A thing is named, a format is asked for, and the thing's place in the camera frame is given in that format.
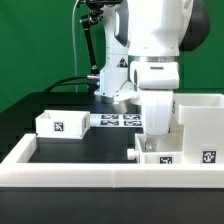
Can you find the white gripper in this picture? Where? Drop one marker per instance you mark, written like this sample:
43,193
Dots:
155,83

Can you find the white front drawer tray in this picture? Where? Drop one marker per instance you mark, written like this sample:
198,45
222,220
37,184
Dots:
168,150

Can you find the white drawer tray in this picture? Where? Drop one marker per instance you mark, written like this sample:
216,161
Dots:
63,124
168,150

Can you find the white drawer cabinet box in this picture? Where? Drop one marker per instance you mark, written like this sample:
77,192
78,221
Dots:
201,116

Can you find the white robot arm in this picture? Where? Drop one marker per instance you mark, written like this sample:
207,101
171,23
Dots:
143,40

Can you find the white marker sheet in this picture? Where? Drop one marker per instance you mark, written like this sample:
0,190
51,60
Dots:
115,120

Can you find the white U-shaped border frame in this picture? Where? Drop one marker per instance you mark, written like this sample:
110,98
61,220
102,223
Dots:
17,171

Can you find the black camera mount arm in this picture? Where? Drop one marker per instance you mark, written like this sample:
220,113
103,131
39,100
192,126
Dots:
92,18

